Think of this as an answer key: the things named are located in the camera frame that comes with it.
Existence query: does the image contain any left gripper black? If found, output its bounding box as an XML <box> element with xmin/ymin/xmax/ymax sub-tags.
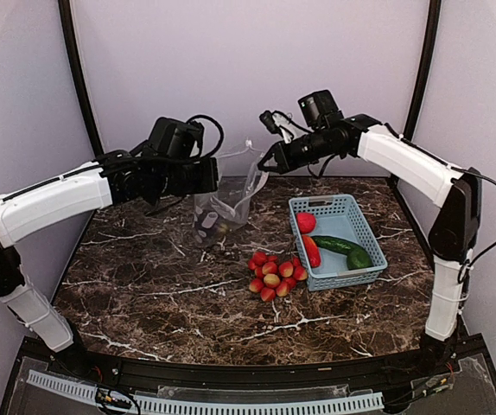
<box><xmin>155</xmin><ymin>156</ymin><xmax>219</xmax><ymax>196</ymax></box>

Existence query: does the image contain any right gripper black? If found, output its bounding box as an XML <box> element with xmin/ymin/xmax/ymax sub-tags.
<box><xmin>258</xmin><ymin>127</ymin><xmax>340</xmax><ymax>174</ymax></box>

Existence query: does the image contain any clear dotted zip top bag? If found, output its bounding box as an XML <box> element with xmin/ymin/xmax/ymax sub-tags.
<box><xmin>193</xmin><ymin>138</ymin><xmax>269</xmax><ymax>246</ymax></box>

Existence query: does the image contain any purple toy eggplant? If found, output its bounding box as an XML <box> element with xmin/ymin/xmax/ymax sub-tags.
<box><xmin>193</xmin><ymin>206</ymin><xmax>242</xmax><ymax>244</ymax></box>

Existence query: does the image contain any red toy berry bunch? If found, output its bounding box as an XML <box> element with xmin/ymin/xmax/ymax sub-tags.
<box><xmin>247</xmin><ymin>243</ymin><xmax>308</xmax><ymax>303</ymax></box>

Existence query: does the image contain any green toy cucumber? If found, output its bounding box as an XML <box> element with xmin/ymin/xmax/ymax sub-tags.
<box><xmin>312</xmin><ymin>235</ymin><xmax>373</xmax><ymax>271</ymax></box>

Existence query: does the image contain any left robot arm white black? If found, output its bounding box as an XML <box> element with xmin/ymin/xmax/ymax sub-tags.
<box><xmin>0</xmin><ymin>150</ymin><xmax>218</xmax><ymax>377</ymax></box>

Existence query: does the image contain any red round toy fruit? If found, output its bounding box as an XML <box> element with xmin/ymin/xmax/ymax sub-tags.
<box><xmin>296</xmin><ymin>212</ymin><xmax>316</xmax><ymax>234</ymax></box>

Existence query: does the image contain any light blue plastic basket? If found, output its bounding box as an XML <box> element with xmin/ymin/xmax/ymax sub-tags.
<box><xmin>289</xmin><ymin>195</ymin><xmax>388</xmax><ymax>291</ymax></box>

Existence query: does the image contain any red toy chili pepper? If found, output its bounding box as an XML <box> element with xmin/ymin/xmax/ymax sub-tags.
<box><xmin>302</xmin><ymin>234</ymin><xmax>321</xmax><ymax>268</ymax></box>

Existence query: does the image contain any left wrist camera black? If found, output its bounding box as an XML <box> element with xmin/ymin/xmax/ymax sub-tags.
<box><xmin>147</xmin><ymin>117</ymin><xmax>204</xmax><ymax>159</ymax></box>

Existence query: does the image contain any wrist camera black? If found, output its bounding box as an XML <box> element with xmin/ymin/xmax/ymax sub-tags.
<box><xmin>147</xmin><ymin>117</ymin><xmax>204</xmax><ymax>159</ymax></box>
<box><xmin>298</xmin><ymin>90</ymin><xmax>344</xmax><ymax>131</ymax></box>

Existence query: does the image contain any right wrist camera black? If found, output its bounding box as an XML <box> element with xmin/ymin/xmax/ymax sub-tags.
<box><xmin>298</xmin><ymin>90</ymin><xmax>344</xmax><ymax>131</ymax></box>

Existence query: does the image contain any black left frame post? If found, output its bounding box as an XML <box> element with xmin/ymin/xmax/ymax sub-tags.
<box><xmin>57</xmin><ymin>0</ymin><xmax>104</xmax><ymax>156</ymax></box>

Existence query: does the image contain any black frame post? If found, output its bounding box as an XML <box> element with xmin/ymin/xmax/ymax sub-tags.
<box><xmin>404</xmin><ymin>0</ymin><xmax>442</xmax><ymax>141</ymax></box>
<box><xmin>57</xmin><ymin>0</ymin><xmax>104</xmax><ymax>156</ymax></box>

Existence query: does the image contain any black right frame post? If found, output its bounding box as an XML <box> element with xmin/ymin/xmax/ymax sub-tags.
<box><xmin>404</xmin><ymin>0</ymin><xmax>442</xmax><ymax>141</ymax></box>

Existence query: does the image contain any white slotted cable duct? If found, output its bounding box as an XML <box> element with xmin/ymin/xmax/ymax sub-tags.
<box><xmin>27</xmin><ymin>370</ymin><xmax>384</xmax><ymax>414</ymax></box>

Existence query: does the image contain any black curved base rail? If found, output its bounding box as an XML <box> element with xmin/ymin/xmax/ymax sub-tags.
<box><xmin>0</xmin><ymin>335</ymin><xmax>496</xmax><ymax>414</ymax></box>

